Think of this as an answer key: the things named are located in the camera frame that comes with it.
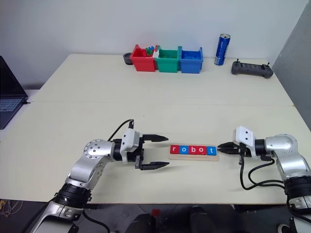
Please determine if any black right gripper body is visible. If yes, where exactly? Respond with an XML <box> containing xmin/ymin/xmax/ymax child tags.
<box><xmin>233</xmin><ymin>142</ymin><xmax>254</xmax><ymax>166</ymax></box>

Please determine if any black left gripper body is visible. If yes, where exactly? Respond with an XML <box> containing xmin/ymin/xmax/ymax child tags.
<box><xmin>125</xmin><ymin>134</ymin><xmax>145</xmax><ymax>171</ymax></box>

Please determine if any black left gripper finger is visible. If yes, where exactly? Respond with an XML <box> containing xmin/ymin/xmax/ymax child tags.
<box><xmin>142</xmin><ymin>133</ymin><xmax>169</xmax><ymax>144</ymax></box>
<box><xmin>140</xmin><ymin>161</ymin><xmax>170</xmax><ymax>171</ymax></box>

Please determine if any long wooden tray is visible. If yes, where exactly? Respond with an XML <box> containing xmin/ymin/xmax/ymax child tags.
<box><xmin>168</xmin><ymin>144</ymin><xmax>220</xmax><ymax>162</ymax></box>

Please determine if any green plastic bin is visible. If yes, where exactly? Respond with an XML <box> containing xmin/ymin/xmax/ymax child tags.
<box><xmin>154</xmin><ymin>45</ymin><xmax>182</xmax><ymax>73</ymax></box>

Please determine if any red plastic bin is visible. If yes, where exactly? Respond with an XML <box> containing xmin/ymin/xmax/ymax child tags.
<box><xmin>130</xmin><ymin>44</ymin><xmax>158</xmax><ymax>72</ymax></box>

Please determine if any grey remote controller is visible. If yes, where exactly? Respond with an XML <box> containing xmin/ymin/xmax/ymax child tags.
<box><xmin>230</xmin><ymin>59</ymin><xmax>274</xmax><ymax>80</ymax></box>

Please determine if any blue plastic bin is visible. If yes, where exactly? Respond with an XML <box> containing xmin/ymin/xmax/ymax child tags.
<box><xmin>178</xmin><ymin>46</ymin><xmax>204</xmax><ymax>74</ymax></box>

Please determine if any black round holder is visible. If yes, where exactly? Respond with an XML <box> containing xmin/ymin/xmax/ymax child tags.
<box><xmin>122</xmin><ymin>51</ymin><xmax>134</xmax><ymax>66</ymax></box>

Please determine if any blue drink can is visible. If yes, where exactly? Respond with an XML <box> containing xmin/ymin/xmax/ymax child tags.
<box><xmin>213</xmin><ymin>33</ymin><xmax>231</xmax><ymax>67</ymax></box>

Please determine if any grey partition panel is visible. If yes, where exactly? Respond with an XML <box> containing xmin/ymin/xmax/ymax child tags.
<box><xmin>272</xmin><ymin>0</ymin><xmax>311</xmax><ymax>133</ymax></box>

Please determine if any dark laptop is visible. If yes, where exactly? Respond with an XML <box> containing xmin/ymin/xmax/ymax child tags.
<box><xmin>0</xmin><ymin>55</ymin><xmax>29</xmax><ymax>130</ymax></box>

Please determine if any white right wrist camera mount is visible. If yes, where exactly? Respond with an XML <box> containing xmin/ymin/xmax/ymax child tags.
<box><xmin>232</xmin><ymin>125</ymin><xmax>257</xmax><ymax>159</ymax></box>

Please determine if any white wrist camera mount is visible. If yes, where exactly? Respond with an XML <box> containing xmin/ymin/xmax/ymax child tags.
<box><xmin>232</xmin><ymin>125</ymin><xmax>257</xmax><ymax>159</ymax></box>
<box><xmin>121</xmin><ymin>128</ymin><xmax>142</xmax><ymax>164</ymax></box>

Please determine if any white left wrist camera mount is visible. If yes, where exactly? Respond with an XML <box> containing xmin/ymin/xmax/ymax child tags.
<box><xmin>121</xmin><ymin>128</ymin><xmax>142</xmax><ymax>164</ymax></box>

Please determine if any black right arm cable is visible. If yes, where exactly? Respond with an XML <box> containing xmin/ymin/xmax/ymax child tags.
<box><xmin>239</xmin><ymin>155</ymin><xmax>288</xmax><ymax>191</ymax></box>

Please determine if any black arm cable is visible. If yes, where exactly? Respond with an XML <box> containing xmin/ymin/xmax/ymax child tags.
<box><xmin>107</xmin><ymin>118</ymin><xmax>135</xmax><ymax>142</ymax></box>
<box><xmin>239</xmin><ymin>155</ymin><xmax>288</xmax><ymax>191</ymax></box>

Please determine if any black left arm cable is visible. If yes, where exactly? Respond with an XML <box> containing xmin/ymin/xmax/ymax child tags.
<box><xmin>107</xmin><ymin>118</ymin><xmax>135</xmax><ymax>142</ymax></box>

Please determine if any coloured wires bundle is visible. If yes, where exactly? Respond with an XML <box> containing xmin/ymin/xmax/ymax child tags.
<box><xmin>0</xmin><ymin>199</ymin><xmax>23</xmax><ymax>217</ymax></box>

